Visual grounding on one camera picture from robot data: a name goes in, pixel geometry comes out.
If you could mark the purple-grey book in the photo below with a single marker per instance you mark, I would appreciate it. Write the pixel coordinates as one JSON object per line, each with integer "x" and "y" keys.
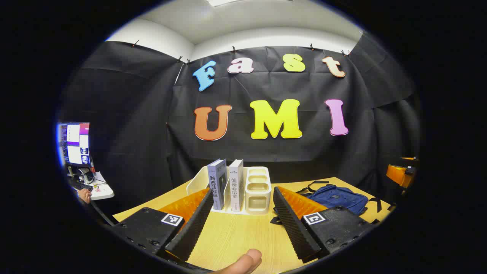
{"x": 217, "y": 182}

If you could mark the white side table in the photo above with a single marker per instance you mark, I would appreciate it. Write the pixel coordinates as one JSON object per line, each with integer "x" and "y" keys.
{"x": 102, "y": 190}

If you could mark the white book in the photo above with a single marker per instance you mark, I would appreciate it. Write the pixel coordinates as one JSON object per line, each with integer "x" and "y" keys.
{"x": 236, "y": 186}

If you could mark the computer monitor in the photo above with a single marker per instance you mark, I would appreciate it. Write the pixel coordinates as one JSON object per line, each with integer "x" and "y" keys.
{"x": 74, "y": 144}

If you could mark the black backdrop cloth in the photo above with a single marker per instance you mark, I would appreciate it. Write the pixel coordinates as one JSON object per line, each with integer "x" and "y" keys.
{"x": 152, "y": 152}

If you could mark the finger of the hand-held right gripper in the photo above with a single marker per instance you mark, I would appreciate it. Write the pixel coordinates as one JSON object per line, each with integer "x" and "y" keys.
{"x": 395, "y": 175}

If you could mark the white plastic bookshelf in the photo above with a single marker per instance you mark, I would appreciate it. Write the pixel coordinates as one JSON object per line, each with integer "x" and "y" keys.
{"x": 258, "y": 190}

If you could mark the blue schoolbag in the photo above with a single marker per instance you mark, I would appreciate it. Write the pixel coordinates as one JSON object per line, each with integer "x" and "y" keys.
{"x": 335, "y": 198}

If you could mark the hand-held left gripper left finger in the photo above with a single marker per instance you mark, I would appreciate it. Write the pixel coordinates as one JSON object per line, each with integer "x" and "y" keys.
{"x": 194, "y": 228}

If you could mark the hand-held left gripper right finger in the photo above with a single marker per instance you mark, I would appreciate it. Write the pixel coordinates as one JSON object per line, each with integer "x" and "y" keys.
{"x": 293, "y": 228}

